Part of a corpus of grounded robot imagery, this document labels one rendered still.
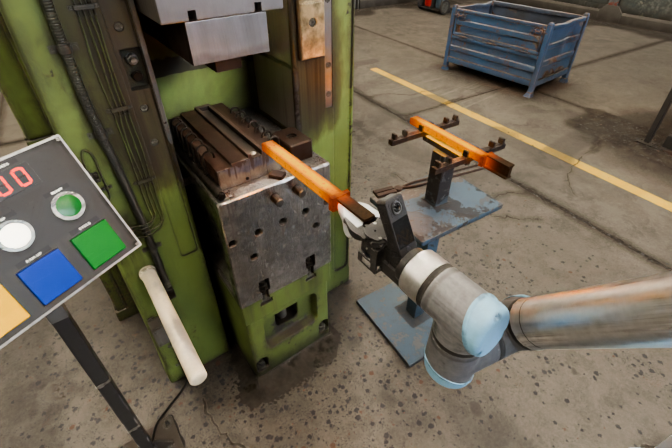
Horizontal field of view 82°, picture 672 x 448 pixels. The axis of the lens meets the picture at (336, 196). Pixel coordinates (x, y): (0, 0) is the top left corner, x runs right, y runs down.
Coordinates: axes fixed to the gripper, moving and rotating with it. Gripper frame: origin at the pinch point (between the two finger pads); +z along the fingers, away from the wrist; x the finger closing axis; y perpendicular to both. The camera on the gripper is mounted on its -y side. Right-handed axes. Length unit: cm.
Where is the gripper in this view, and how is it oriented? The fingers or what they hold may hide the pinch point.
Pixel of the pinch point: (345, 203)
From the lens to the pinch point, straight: 81.1
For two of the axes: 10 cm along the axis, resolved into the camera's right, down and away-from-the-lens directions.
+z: -6.0, -4.9, 6.3
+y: -0.2, 8.0, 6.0
